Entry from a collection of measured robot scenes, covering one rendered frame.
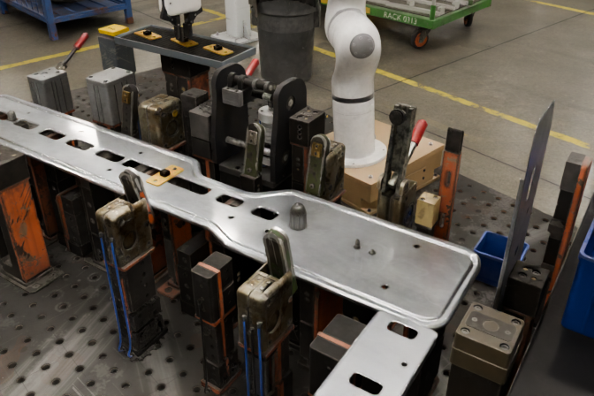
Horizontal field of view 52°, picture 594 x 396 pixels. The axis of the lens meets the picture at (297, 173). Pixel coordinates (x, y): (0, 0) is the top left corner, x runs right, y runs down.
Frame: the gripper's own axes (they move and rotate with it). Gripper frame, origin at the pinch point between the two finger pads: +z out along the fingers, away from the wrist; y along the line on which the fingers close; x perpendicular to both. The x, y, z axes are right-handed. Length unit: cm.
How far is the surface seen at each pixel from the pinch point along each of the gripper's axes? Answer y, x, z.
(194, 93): 9.0, 18.1, 8.9
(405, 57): -298, -163, 118
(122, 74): 17.7, -1.6, 7.8
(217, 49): -2.0, 12.1, 2.0
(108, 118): 23.8, 0.1, 17.3
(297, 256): 24, 72, 19
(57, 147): 39.0, 4.0, 18.8
